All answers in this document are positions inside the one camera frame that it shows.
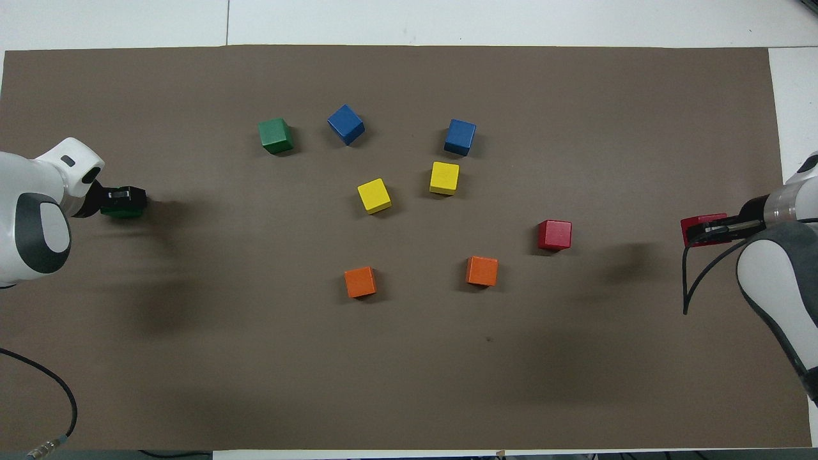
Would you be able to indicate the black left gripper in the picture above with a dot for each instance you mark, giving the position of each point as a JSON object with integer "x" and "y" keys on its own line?
{"x": 92, "y": 201}

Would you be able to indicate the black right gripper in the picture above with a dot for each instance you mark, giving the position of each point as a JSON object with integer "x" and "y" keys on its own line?
{"x": 751, "y": 216}

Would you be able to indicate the green wooden cube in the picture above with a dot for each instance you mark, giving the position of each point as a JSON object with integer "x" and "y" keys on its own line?
{"x": 275, "y": 133}
{"x": 121, "y": 213}

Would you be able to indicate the red wooden cube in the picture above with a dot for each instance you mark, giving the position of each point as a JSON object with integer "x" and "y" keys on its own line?
{"x": 691, "y": 225}
{"x": 554, "y": 234}

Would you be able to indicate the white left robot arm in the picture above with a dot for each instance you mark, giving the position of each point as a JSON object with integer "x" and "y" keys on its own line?
{"x": 32, "y": 211}

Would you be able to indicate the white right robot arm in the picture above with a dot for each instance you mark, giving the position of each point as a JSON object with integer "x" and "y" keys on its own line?
{"x": 776, "y": 281}

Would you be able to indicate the blue wooden cube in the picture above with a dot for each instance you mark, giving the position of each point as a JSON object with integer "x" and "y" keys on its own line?
{"x": 460, "y": 136}
{"x": 345, "y": 122}

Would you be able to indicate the yellow wooden cube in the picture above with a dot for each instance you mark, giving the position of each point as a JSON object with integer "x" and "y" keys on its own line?
{"x": 444, "y": 177}
{"x": 374, "y": 194}

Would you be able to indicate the orange wooden cube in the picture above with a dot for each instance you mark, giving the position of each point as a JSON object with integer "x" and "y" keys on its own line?
{"x": 482, "y": 270}
{"x": 360, "y": 281}

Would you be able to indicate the brown table mat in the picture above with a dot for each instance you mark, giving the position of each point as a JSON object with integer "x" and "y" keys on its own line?
{"x": 409, "y": 358}

